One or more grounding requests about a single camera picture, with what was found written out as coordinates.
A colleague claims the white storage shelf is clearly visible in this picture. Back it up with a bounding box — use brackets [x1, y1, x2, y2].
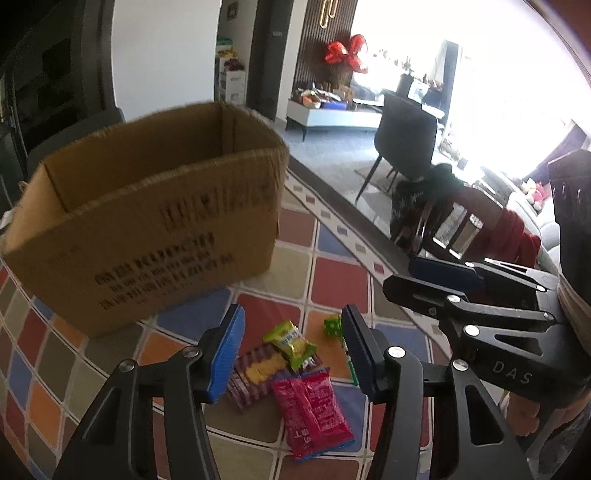
[214, 43, 246, 106]

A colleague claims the dark green cracker packet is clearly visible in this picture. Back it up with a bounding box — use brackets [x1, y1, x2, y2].
[226, 344, 324, 410]

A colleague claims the dark grey dining chair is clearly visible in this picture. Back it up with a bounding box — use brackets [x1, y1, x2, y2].
[355, 93, 438, 202]

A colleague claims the grey chair behind table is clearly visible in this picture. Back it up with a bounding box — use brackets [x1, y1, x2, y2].
[26, 107, 125, 179]

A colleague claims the wooden chair with red cloth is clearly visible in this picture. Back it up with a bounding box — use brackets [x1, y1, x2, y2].
[390, 163, 542, 268]

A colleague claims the yellow green snack packet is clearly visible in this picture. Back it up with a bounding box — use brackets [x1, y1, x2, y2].
[263, 320, 317, 371]

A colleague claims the person's right hand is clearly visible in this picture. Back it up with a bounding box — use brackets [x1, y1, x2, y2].
[498, 391, 574, 439]

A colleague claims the white low cabinet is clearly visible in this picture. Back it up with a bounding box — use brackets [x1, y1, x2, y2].
[286, 97, 382, 142]

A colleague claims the brown cardboard box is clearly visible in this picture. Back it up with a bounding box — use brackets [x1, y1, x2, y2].
[1, 102, 290, 337]

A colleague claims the red bow decoration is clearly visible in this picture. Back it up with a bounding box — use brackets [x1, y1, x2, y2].
[325, 34, 368, 74]

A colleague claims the green lollipop candy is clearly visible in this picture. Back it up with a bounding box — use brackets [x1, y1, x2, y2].
[322, 314, 359, 386]

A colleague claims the pink red snack packet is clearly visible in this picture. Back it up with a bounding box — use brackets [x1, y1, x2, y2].
[270, 368, 355, 462]

